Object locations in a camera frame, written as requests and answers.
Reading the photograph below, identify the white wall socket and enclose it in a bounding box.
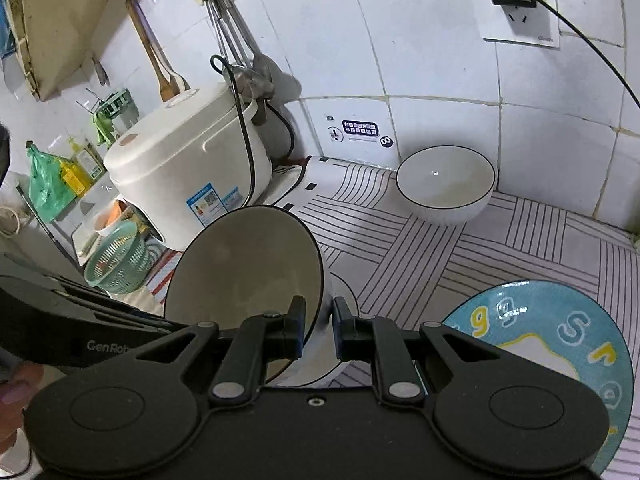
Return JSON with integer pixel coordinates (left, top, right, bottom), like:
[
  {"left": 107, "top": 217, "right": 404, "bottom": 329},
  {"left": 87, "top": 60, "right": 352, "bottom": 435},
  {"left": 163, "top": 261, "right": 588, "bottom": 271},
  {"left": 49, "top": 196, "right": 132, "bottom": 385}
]
[{"left": 476, "top": 0, "right": 562, "bottom": 50}]

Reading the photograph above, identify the wooden spatula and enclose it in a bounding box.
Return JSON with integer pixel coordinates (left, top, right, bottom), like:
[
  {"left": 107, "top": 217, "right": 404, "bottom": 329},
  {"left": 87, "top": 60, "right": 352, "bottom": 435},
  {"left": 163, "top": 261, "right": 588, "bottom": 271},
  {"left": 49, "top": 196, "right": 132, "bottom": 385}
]
[{"left": 124, "top": 0, "right": 189, "bottom": 104}]

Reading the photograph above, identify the green plastic colander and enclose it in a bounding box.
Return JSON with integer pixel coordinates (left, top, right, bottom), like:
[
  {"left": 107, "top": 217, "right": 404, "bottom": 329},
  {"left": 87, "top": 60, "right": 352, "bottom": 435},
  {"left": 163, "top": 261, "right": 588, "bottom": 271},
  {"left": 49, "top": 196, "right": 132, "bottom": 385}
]
[{"left": 83, "top": 222, "right": 154, "bottom": 295}]

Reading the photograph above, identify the red striped cloth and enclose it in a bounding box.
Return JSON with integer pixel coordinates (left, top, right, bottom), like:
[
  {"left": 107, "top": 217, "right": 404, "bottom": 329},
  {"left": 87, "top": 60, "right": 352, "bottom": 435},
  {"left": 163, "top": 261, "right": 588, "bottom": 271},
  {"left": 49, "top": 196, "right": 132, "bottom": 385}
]
[{"left": 147, "top": 249, "right": 184, "bottom": 307}]

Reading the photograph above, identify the white bowl with dark rim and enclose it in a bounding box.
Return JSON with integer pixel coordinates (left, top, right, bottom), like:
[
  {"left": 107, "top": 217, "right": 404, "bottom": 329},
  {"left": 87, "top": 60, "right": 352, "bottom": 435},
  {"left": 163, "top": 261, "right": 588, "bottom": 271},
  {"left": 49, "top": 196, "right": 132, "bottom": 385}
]
[
  {"left": 164, "top": 205, "right": 325, "bottom": 382},
  {"left": 264, "top": 272, "right": 362, "bottom": 391},
  {"left": 395, "top": 145, "right": 497, "bottom": 225}
]

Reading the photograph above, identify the striped table cover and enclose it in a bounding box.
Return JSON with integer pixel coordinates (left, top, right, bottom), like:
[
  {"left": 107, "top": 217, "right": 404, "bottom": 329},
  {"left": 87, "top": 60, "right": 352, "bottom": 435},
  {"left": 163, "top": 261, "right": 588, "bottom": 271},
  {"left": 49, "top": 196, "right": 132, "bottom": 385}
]
[{"left": 271, "top": 154, "right": 640, "bottom": 397}]

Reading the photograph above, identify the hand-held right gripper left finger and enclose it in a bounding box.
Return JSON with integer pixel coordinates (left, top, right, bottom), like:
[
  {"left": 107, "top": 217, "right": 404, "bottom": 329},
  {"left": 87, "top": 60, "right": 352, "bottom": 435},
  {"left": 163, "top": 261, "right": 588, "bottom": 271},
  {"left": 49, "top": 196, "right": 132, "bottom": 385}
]
[{"left": 132, "top": 295, "right": 307, "bottom": 409}]

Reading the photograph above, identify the blue plate with egg print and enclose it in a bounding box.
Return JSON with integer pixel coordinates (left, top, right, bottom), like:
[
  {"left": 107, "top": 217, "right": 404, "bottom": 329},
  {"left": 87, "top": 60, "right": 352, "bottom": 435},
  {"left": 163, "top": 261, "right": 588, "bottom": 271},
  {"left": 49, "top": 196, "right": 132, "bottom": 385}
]
[{"left": 442, "top": 282, "right": 634, "bottom": 477}]

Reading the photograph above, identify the hanging metal ladle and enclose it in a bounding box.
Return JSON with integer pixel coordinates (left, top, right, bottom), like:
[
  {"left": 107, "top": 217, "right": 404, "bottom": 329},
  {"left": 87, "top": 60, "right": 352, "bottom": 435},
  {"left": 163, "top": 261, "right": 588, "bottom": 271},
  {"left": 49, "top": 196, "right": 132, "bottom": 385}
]
[{"left": 187, "top": 0, "right": 277, "bottom": 102}]

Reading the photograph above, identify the black rice cooker cable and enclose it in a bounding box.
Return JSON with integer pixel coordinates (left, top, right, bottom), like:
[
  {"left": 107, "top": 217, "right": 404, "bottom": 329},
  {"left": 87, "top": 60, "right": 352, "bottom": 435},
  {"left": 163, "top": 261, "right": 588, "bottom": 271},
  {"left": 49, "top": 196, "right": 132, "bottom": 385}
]
[{"left": 209, "top": 54, "right": 297, "bottom": 207}]

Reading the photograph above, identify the yellow seasoning bottle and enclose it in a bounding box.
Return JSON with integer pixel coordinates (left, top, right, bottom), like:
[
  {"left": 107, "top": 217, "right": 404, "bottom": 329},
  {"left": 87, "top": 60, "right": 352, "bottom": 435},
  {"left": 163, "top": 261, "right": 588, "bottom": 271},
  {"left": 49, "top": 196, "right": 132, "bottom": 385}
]
[{"left": 61, "top": 136, "right": 107, "bottom": 194}]

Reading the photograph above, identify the green plastic bag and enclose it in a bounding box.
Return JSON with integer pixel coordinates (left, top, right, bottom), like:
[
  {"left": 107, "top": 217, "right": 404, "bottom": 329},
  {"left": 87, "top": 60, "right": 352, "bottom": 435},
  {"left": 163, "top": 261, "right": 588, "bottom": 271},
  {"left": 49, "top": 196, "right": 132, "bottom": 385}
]
[{"left": 27, "top": 143, "right": 77, "bottom": 222}]

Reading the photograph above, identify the white rice cooker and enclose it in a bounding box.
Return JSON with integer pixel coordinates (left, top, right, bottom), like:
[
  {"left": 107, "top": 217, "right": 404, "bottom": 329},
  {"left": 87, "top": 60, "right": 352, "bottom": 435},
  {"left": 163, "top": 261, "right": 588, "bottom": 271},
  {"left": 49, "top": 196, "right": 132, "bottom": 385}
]
[{"left": 103, "top": 82, "right": 274, "bottom": 251}]

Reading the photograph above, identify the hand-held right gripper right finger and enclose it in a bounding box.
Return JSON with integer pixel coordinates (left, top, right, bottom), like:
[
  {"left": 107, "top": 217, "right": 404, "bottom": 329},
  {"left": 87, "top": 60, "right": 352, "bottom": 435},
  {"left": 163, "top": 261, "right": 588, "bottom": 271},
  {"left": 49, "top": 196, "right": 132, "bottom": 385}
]
[{"left": 332, "top": 296, "right": 502, "bottom": 408}]

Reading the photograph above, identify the person's left hand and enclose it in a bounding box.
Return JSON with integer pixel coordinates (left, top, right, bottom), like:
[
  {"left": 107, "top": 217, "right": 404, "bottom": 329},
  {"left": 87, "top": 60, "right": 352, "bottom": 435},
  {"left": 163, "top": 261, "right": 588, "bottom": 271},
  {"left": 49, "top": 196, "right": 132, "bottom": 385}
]
[{"left": 0, "top": 361, "right": 46, "bottom": 450}]

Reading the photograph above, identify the beige range hood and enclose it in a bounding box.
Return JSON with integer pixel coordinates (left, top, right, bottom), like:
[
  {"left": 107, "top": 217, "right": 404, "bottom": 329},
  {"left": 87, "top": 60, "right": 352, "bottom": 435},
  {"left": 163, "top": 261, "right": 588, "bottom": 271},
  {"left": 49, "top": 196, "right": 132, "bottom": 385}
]
[{"left": 0, "top": 0, "right": 137, "bottom": 104}]

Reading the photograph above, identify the black adapter cable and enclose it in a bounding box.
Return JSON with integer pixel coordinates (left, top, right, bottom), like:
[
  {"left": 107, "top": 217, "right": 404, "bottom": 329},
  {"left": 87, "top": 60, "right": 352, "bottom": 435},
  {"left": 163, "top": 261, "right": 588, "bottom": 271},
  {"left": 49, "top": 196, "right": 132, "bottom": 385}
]
[{"left": 532, "top": 0, "right": 640, "bottom": 111}]

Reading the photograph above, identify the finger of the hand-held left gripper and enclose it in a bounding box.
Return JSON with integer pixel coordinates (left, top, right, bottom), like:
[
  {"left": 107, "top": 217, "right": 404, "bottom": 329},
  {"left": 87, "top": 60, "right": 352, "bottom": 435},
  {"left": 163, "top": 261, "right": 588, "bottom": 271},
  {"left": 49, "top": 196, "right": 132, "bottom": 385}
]
[{"left": 0, "top": 254, "right": 168, "bottom": 322}]

